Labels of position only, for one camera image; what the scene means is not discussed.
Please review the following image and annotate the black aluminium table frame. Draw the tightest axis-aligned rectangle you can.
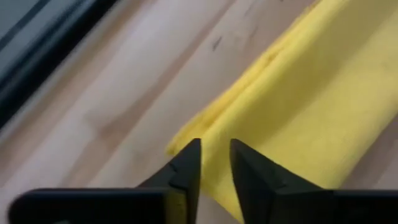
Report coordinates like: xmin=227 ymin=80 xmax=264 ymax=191
xmin=0 ymin=0 xmax=119 ymax=128

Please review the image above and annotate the yellow microfiber towel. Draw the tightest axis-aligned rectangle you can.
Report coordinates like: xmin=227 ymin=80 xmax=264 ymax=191
xmin=164 ymin=0 xmax=398 ymax=223

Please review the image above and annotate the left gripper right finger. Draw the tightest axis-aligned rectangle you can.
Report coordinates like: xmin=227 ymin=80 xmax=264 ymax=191
xmin=229 ymin=138 xmax=398 ymax=224

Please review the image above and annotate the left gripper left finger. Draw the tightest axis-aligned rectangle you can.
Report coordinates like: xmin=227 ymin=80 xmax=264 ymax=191
xmin=7 ymin=138 xmax=202 ymax=224

